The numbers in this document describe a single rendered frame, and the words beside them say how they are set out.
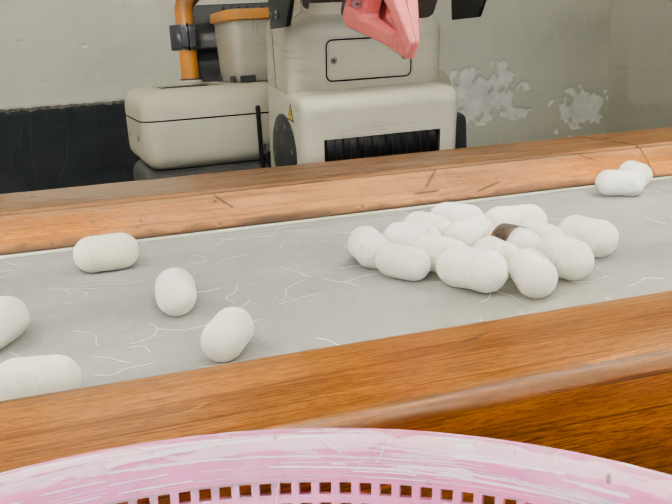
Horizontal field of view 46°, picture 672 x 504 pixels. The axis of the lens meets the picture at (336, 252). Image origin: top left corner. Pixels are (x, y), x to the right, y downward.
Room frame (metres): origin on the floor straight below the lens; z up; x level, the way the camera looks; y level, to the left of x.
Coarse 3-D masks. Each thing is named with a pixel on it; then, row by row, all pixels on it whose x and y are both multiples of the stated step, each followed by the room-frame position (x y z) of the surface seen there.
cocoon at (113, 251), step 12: (84, 240) 0.44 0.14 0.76; (96, 240) 0.44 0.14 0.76; (108, 240) 0.44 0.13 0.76; (120, 240) 0.44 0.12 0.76; (132, 240) 0.45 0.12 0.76; (84, 252) 0.44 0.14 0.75; (96, 252) 0.44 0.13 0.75; (108, 252) 0.44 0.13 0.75; (120, 252) 0.44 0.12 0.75; (132, 252) 0.44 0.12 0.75; (84, 264) 0.44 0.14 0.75; (96, 264) 0.44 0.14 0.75; (108, 264) 0.44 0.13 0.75; (120, 264) 0.44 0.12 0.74; (132, 264) 0.45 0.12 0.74
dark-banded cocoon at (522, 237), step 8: (496, 224) 0.42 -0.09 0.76; (488, 232) 0.42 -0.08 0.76; (512, 232) 0.40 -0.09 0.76; (520, 232) 0.40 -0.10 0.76; (528, 232) 0.40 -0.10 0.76; (512, 240) 0.40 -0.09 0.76; (520, 240) 0.40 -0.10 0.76; (528, 240) 0.40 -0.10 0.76; (536, 240) 0.40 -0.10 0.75; (520, 248) 0.40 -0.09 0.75
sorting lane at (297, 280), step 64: (576, 192) 0.60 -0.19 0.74; (0, 256) 0.49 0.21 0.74; (64, 256) 0.49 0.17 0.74; (192, 256) 0.47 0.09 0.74; (256, 256) 0.46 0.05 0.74; (320, 256) 0.45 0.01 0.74; (640, 256) 0.41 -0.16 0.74; (64, 320) 0.36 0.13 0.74; (128, 320) 0.35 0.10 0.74; (192, 320) 0.35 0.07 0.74; (256, 320) 0.34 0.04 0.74; (320, 320) 0.34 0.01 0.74; (384, 320) 0.33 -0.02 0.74; (448, 320) 0.33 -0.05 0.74
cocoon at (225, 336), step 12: (228, 312) 0.30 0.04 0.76; (240, 312) 0.31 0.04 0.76; (216, 324) 0.29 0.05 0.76; (228, 324) 0.29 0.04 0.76; (240, 324) 0.30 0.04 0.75; (252, 324) 0.31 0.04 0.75; (204, 336) 0.29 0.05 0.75; (216, 336) 0.29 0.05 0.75; (228, 336) 0.29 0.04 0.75; (240, 336) 0.29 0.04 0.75; (204, 348) 0.29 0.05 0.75; (216, 348) 0.29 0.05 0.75; (228, 348) 0.29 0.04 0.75; (240, 348) 0.29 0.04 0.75; (216, 360) 0.29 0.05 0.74; (228, 360) 0.29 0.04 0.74
